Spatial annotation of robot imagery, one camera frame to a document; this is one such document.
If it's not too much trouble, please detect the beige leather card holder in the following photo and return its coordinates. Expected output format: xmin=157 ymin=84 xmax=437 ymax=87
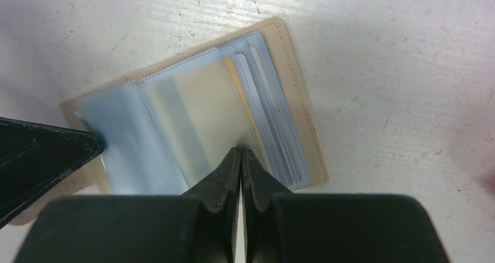
xmin=11 ymin=17 xmax=329 ymax=222

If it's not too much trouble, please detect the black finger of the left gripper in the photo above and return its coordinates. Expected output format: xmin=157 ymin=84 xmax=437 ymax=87
xmin=1 ymin=118 xmax=104 ymax=227

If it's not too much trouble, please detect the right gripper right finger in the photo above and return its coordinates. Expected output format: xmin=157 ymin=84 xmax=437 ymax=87
xmin=242 ymin=150 xmax=449 ymax=262

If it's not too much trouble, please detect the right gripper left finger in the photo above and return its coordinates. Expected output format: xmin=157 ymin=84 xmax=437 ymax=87
xmin=15 ymin=148 xmax=242 ymax=262

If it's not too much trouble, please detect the gold credit card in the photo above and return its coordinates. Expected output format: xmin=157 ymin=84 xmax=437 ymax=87
xmin=223 ymin=57 xmax=272 ymax=174

